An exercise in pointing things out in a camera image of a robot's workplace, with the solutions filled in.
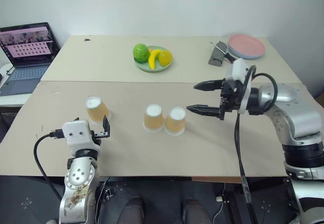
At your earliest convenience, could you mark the grey pouch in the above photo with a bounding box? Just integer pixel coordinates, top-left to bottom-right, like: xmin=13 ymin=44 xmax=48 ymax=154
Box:
xmin=208 ymin=41 xmax=227 ymax=67

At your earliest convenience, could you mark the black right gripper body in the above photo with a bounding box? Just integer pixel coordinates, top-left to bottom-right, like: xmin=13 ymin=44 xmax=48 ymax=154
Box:
xmin=218 ymin=78 xmax=241 ymax=121

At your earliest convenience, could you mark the yellow toy lemon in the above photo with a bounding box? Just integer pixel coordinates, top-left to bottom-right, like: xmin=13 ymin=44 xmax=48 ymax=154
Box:
xmin=158 ymin=50 xmax=173 ymax=67

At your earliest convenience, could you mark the orange paper cup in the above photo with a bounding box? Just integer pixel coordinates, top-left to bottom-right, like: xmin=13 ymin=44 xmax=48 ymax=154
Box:
xmin=164 ymin=106 xmax=187 ymax=136
xmin=143 ymin=103 xmax=164 ymax=133
xmin=85 ymin=95 xmax=112 ymax=126

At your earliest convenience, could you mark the dark rounded shape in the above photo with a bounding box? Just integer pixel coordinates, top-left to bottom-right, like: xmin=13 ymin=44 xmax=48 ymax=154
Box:
xmin=121 ymin=196 xmax=145 ymax=224
xmin=181 ymin=198 xmax=205 ymax=224

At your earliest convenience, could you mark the green toy apple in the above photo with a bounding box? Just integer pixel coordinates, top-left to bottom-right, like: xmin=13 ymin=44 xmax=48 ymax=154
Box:
xmin=133 ymin=43 xmax=150 ymax=63

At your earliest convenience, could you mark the yellow toy banana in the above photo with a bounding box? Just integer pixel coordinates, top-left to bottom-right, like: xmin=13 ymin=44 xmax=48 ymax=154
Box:
xmin=147 ymin=49 xmax=164 ymax=70

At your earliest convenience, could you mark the white cable with plug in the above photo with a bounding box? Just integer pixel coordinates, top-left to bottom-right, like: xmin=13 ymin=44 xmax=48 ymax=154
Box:
xmin=212 ymin=182 xmax=227 ymax=224

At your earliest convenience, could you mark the light blue plate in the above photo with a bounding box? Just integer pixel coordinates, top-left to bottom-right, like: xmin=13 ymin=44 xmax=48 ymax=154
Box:
xmin=227 ymin=44 xmax=265 ymax=60

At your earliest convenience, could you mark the black-handled screwdriver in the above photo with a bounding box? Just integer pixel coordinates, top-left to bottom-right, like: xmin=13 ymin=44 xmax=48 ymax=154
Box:
xmin=210 ymin=42 xmax=236 ymax=64

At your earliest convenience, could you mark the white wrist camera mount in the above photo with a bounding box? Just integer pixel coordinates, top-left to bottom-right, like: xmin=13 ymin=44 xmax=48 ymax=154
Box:
xmin=225 ymin=58 xmax=254 ymax=114
xmin=61 ymin=120 xmax=101 ymax=157

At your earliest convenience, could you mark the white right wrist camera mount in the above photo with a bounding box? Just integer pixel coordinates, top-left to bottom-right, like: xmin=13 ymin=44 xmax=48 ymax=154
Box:
xmin=225 ymin=58 xmax=254 ymax=114

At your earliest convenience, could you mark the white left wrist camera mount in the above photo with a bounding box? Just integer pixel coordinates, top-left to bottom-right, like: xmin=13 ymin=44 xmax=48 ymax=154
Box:
xmin=61 ymin=120 xmax=101 ymax=157

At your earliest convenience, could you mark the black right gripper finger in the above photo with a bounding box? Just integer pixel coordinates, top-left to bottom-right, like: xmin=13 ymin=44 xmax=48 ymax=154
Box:
xmin=186 ymin=104 xmax=222 ymax=120
xmin=193 ymin=79 xmax=224 ymax=92

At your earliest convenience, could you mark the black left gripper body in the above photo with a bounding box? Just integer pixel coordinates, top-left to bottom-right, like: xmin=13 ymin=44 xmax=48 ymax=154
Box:
xmin=91 ymin=130 xmax=110 ymax=143

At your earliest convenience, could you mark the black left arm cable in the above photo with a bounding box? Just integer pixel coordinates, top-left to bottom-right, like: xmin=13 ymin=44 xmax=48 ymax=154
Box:
xmin=33 ymin=129 xmax=64 ymax=202

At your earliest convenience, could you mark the black hanging gripper cable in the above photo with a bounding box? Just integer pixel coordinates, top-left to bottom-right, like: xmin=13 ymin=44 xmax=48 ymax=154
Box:
xmin=234 ymin=108 xmax=255 ymax=224

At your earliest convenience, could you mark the thin black cable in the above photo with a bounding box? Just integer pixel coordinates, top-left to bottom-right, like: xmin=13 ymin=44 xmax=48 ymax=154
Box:
xmin=99 ymin=176 xmax=113 ymax=211

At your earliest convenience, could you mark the black right arm loop cable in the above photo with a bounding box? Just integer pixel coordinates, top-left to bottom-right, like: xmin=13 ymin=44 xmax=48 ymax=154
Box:
xmin=245 ymin=65 xmax=279 ymax=105

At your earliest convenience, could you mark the light green plate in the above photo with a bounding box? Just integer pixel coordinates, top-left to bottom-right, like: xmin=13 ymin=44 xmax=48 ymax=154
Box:
xmin=134 ymin=46 xmax=175 ymax=73

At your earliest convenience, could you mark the pink plate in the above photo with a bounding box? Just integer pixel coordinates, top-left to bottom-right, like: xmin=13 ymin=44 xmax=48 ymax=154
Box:
xmin=227 ymin=33 xmax=266 ymax=57

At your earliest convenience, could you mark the grey laptop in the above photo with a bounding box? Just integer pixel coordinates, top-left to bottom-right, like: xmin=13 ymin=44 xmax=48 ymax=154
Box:
xmin=0 ymin=21 xmax=61 ymax=97

